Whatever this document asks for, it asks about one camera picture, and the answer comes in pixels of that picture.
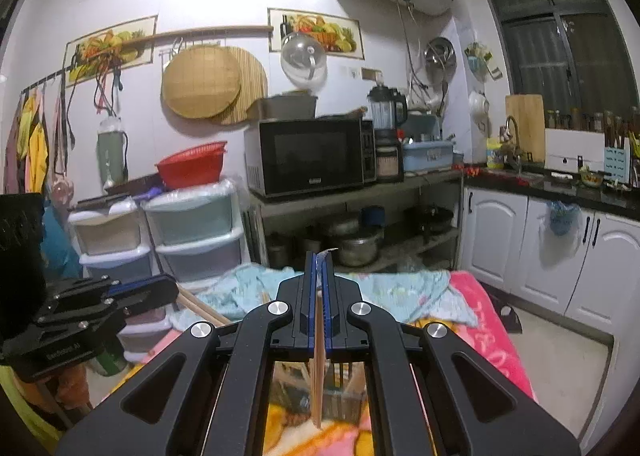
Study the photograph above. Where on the teal cloth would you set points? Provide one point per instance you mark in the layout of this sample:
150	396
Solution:
57	241

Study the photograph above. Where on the grain storage jar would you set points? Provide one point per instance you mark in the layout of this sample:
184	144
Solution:
389	165

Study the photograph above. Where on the dark window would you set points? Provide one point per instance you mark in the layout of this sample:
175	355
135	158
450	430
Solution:
575	51

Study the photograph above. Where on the white kitchen cabinets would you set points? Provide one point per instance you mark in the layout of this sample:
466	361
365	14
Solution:
500	236

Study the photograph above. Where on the metal faucet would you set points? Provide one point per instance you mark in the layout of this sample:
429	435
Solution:
515	159

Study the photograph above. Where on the white storage box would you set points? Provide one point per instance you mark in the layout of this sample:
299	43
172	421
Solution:
570	151

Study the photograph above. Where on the black countertop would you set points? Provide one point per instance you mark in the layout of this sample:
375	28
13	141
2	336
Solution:
550	188

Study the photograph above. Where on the dark green floor container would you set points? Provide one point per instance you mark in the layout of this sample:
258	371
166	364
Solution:
112	361

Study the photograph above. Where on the red plastic basin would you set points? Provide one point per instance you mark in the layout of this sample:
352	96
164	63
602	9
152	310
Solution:
190	166

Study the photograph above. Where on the black frying pan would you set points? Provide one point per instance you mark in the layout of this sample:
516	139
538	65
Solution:
432	221

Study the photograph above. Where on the steel cooking pot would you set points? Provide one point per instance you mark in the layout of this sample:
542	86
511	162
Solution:
357	248

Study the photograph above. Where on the pink printed blanket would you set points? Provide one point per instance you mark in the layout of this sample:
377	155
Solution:
480	336

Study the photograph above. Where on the grey green hanging bottle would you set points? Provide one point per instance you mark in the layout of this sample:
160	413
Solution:
111	156

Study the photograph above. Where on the hanging clothes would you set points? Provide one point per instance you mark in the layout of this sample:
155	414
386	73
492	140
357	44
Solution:
30	136

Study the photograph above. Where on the chopstick pair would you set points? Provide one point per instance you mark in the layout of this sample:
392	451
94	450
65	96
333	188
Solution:
318	386
205	308

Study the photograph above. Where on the light blue knife block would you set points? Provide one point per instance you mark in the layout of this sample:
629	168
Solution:
617	164

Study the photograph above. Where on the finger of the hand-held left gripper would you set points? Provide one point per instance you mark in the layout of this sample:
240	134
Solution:
145	286
85	318

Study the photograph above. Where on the round woven bamboo tray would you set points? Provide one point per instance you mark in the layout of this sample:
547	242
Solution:
200	81

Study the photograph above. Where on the round slatted bamboo mat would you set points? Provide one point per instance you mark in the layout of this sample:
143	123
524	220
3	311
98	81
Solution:
252	86

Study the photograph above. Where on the blue pot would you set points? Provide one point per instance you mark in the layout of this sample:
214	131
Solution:
372	216

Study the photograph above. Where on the small food bowl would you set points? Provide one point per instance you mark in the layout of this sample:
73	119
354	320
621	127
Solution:
591	179

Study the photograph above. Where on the dark flat tray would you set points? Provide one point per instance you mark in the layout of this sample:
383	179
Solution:
130	185

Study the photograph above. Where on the drawer unit with teal drawer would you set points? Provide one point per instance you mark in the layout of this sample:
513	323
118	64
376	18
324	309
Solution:
190	221

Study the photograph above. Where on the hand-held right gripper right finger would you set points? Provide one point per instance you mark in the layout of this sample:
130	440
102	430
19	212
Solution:
328	321

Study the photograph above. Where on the drawer unit with cream drawer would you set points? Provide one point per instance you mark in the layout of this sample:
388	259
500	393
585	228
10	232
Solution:
105	231

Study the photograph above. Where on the glass pot lid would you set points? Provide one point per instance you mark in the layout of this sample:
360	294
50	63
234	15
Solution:
302	59

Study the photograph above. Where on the wooden cutting board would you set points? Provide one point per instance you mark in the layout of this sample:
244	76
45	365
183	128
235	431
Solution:
527	129

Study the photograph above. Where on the black microwave oven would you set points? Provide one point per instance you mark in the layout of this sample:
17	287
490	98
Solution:
305	156

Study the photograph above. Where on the light blue dish rack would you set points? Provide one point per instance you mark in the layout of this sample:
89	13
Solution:
427	156

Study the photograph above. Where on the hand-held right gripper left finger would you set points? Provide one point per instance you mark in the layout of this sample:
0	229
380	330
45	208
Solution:
312	306

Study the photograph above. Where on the black blender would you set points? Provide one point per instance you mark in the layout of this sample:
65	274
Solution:
382	111

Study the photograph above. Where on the hanging steel bowl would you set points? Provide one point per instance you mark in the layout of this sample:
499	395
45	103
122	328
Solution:
440	54

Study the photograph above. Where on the row of spice jars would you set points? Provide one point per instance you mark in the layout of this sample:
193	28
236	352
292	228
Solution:
597	121

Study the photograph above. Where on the yellow plastic jar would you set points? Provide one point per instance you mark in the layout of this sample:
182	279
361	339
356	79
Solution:
495	156

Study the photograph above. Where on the fruit wall poster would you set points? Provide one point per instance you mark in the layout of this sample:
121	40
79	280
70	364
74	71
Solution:
340	36
100	44

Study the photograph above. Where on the light blue towel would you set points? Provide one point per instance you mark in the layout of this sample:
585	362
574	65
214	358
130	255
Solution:
240	286

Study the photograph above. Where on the green plastic utensil basket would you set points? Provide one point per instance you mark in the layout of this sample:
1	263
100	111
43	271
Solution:
345	403

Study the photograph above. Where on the blue plastic bag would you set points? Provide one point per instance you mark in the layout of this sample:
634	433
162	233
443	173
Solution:
562	221

